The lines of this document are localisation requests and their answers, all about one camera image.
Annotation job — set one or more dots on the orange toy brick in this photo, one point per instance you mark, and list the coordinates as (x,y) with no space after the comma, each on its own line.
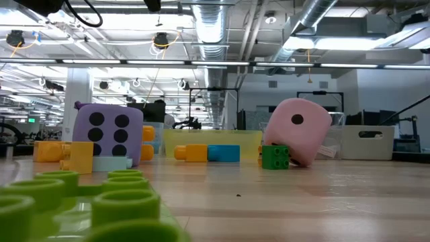
(148,133)
(48,151)
(191,153)

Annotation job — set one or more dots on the purple foam die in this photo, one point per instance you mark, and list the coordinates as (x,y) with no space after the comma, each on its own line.
(107,134)

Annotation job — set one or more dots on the light blue toy brick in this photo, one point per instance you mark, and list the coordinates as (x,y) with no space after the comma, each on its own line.
(111,163)

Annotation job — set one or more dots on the small yellow toy brick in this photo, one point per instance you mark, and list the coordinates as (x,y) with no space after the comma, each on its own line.
(79,157)

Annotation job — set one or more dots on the tiny yellow toy brick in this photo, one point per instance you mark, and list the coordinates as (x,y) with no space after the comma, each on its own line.
(260,156)

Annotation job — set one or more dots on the small green toy brick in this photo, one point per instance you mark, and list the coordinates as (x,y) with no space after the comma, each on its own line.
(275,157)

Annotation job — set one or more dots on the pink foam die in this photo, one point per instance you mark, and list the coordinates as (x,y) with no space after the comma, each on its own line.
(299,134)

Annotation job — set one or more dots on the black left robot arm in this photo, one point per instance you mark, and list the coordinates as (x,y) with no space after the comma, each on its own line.
(37,6)

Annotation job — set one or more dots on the black ceiling device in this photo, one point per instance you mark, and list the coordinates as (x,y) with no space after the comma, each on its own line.
(161,39)
(15,37)

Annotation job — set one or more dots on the long ceiling light strip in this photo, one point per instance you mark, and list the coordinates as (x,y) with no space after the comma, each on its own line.
(90,61)

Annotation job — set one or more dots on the black background monitor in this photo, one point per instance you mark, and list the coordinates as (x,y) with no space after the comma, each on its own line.
(151,112)

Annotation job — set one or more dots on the white building column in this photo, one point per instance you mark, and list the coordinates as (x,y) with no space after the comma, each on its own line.
(79,87)

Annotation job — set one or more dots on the black background equipment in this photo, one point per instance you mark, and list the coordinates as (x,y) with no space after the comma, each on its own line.
(188,123)

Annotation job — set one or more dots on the small clear plastic bin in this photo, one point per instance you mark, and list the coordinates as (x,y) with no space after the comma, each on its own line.
(158,132)

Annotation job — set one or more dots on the yellow plastic bin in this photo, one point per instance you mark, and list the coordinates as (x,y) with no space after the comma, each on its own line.
(215,139)

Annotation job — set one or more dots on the lime green toy brick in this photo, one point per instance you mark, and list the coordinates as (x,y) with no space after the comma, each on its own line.
(124,205)

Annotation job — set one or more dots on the large clear plastic bin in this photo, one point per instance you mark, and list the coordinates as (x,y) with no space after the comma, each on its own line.
(336,144)

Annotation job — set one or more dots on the row of black monitors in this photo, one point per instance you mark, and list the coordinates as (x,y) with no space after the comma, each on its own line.
(373,117)

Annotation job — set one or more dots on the grey plastic bin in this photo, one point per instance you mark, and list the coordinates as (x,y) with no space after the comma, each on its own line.
(367,148)

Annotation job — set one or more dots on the wide black background frame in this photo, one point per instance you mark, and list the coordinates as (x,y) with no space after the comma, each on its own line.
(215,89)

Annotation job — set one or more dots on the silver slanted ventilation duct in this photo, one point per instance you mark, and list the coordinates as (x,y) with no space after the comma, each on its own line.
(312,13)

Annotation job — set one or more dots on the narrow black background frame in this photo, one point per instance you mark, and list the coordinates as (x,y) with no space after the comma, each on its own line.
(319,92)

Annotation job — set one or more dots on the black right frame rails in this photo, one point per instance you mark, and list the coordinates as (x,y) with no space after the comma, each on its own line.
(413,112)

